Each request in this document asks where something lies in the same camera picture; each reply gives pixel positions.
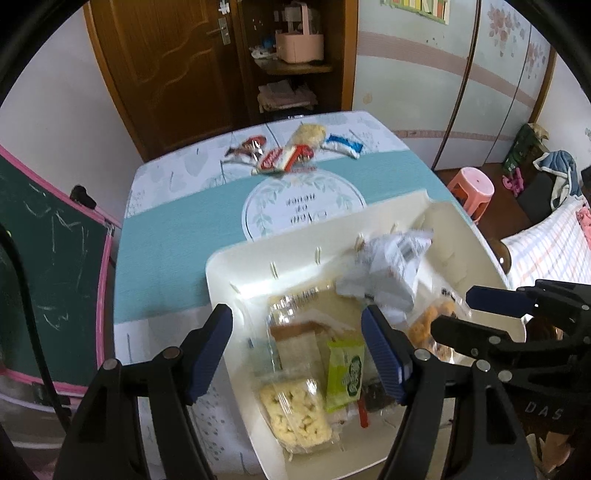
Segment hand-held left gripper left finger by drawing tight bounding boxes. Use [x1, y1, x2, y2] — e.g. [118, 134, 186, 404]
[53, 305, 234, 480]

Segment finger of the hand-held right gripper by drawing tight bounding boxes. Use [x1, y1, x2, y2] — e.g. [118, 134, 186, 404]
[466, 286, 539, 317]
[431, 316, 527, 365]

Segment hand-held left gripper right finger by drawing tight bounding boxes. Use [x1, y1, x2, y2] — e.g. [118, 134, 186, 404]
[361, 305, 539, 480]

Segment dark brown snack packet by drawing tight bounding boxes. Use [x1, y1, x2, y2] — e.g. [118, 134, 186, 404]
[365, 382, 395, 412]

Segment small green snack packet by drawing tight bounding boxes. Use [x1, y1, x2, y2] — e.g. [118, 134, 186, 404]
[325, 338, 366, 413]

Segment fried snack clear packet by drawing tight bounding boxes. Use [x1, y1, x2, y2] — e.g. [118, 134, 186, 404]
[406, 288, 472, 361]

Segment large yellow cake packet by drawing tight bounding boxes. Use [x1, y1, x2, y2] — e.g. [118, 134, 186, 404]
[268, 284, 370, 337]

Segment white plastic tray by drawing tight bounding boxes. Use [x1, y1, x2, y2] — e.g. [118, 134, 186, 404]
[204, 190, 527, 480]

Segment tan wafer packet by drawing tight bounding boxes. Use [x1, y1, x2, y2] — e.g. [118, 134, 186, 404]
[270, 322, 328, 384]

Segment silver white wrapper packet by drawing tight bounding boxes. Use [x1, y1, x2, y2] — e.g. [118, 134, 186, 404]
[336, 228, 435, 315]

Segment clear packet of yellow puffs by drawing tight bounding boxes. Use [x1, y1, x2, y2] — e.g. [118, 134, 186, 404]
[290, 124, 328, 151]
[259, 376, 334, 455]

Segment brown wooden bedpost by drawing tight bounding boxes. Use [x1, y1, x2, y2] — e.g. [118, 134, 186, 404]
[489, 237, 512, 273]

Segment striped bed sheet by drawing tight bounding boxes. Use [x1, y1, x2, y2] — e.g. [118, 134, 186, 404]
[501, 198, 591, 291]

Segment teal table mat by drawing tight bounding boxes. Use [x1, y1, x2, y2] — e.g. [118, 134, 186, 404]
[113, 148, 462, 326]

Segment pink plastic stool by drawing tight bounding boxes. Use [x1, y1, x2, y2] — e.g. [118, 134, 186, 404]
[447, 167, 495, 217]

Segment pink toy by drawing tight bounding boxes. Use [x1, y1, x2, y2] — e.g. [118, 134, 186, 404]
[502, 168, 527, 195]

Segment blue white cloth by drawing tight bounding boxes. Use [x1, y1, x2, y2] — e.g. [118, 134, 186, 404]
[536, 150, 583, 208]

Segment green box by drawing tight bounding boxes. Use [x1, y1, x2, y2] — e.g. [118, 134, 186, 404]
[502, 124, 548, 174]

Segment black easel knob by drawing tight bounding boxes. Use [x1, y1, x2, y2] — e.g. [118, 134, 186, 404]
[70, 185, 99, 209]

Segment red white snack packet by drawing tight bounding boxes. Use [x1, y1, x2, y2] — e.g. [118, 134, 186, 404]
[252, 144, 317, 175]

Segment red brown candy wrapper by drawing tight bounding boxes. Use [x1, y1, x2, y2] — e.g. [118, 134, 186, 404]
[225, 135, 269, 162]

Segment blue white snack packet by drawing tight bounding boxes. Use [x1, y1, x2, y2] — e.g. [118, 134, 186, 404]
[322, 134, 365, 159]

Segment floral wardrobe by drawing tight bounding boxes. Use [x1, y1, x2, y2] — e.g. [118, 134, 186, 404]
[353, 0, 557, 171]

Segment folded pink cloths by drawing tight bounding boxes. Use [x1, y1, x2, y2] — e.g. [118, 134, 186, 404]
[257, 79, 317, 112]

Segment brown wooden door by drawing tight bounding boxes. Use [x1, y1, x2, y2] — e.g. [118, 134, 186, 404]
[83, 0, 241, 160]

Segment wooden corner shelf unit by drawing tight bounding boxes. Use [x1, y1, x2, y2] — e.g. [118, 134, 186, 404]
[235, 0, 358, 123]

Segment pink basket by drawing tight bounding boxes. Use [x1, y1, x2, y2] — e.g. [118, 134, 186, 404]
[276, 2, 324, 64]

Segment black cable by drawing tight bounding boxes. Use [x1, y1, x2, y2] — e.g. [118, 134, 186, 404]
[0, 226, 75, 430]

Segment green chalkboard with pink frame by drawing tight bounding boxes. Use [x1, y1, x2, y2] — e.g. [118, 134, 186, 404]
[0, 145, 116, 393]

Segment wall poster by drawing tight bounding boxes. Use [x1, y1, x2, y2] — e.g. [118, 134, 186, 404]
[381, 0, 451, 24]

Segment metal door handle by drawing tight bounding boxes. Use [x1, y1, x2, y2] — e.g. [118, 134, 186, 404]
[208, 17, 232, 46]

